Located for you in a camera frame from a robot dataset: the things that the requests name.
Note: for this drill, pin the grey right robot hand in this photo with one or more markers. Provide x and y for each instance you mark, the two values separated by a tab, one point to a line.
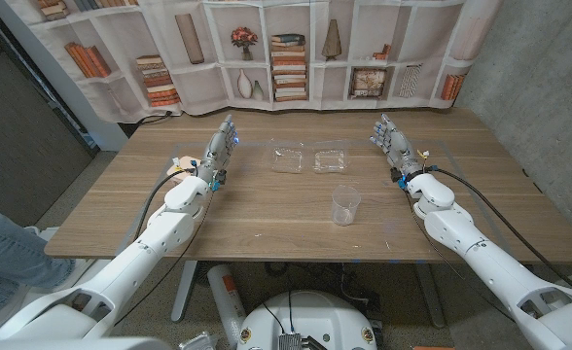
397	146

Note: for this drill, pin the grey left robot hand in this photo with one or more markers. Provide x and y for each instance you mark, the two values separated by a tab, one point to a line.
218	150

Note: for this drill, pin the clear plastic measuring cup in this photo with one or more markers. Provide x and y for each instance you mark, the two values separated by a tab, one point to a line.
344	204

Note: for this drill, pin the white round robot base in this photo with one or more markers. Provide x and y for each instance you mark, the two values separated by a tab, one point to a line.
315	316

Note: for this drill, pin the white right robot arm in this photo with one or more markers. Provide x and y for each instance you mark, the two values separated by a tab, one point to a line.
485	262

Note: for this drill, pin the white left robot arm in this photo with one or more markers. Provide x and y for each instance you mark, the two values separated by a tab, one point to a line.
120	272

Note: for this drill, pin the peach jewelry box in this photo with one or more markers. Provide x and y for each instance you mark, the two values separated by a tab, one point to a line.
184	162

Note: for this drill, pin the clear plastic clamshell container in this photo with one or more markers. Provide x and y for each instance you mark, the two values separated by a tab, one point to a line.
286	160

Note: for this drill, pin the printed bookshelf backdrop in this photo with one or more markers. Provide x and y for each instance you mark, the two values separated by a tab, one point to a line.
193	87

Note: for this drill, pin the white roll with orange label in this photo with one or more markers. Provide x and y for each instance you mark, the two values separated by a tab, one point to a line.
225	301

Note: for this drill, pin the person's leg in jeans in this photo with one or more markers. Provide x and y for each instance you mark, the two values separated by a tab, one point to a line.
9	253

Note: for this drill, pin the silver metal bracket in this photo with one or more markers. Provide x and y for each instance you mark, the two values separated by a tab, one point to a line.
198	342

